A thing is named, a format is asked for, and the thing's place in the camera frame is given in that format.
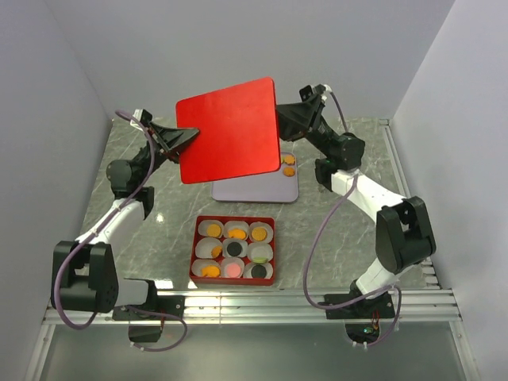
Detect orange swirl cookie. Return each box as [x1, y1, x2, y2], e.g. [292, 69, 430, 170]
[211, 245, 222, 258]

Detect white paper cup bottom right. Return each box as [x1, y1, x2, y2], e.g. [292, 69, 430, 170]
[243, 262, 274, 279]

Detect orange dotted round cookie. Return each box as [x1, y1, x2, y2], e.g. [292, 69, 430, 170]
[206, 223, 222, 238]

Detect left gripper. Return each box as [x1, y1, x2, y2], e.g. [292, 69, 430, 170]
[133, 121, 206, 187]

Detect red box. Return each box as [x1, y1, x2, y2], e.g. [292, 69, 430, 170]
[189, 215, 276, 286]

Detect white paper cup middle right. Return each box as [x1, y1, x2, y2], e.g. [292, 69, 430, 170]
[247, 243, 274, 263]

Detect lavender tray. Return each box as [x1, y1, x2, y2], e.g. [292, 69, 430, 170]
[211, 152, 299, 203]

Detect white paper cup bottom left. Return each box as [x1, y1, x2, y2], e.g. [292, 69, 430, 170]
[190, 259, 220, 278]

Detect black sandwich cookie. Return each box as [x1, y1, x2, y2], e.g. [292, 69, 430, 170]
[251, 264, 267, 279]
[226, 241, 243, 257]

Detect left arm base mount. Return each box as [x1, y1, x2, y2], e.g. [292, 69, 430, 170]
[112, 295, 188, 352]

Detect white paper cup bottom middle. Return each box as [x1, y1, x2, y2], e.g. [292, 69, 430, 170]
[220, 257, 244, 278]

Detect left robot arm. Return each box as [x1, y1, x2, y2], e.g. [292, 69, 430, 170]
[51, 110, 199, 329]

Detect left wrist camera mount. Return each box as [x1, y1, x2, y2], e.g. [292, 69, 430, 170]
[129, 109, 153, 131]

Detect white paper cup middle left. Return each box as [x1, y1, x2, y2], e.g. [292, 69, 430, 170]
[194, 237, 222, 259]

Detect white paper cup top middle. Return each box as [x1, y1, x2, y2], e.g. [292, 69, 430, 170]
[224, 221, 249, 241]

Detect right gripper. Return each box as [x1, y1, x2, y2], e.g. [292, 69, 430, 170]
[261, 94, 337, 160]

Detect white paper cup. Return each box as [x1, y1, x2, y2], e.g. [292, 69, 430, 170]
[249, 221, 274, 243]
[194, 237, 222, 259]
[224, 221, 249, 241]
[198, 219, 224, 237]
[247, 243, 274, 263]
[222, 238, 248, 258]
[220, 257, 244, 278]
[243, 262, 274, 279]
[190, 259, 220, 278]

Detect aluminium rail frame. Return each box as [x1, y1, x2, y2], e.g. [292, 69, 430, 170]
[43, 118, 464, 327]

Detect white paper cup top left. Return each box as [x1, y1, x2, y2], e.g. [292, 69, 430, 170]
[198, 219, 224, 237]

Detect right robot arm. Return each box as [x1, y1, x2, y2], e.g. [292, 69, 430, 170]
[275, 84, 437, 317]

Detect brown chip cookie right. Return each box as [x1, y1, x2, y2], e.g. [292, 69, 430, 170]
[283, 167, 296, 177]

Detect red box lid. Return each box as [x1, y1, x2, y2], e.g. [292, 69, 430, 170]
[175, 77, 281, 184]

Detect pink macaron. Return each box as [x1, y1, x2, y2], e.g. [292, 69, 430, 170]
[225, 263, 243, 278]

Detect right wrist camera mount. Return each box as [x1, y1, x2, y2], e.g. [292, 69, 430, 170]
[311, 84, 333, 103]

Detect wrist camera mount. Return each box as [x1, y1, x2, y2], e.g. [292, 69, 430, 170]
[129, 109, 153, 131]
[311, 84, 333, 103]

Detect white paper cup top right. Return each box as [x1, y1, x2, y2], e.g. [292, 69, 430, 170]
[249, 221, 274, 243]

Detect white paper cup centre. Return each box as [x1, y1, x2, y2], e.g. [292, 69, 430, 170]
[222, 238, 248, 258]

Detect orange fish cookie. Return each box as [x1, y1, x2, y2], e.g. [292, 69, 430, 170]
[228, 228, 247, 240]
[201, 266, 221, 278]

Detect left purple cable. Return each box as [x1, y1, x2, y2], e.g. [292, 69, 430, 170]
[49, 109, 188, 352]

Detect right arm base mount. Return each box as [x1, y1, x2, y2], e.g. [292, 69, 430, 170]
[318, 291, 401, 348]

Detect orange round sandwich cookie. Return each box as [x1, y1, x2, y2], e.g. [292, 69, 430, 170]
[252, 226, 267, 241]

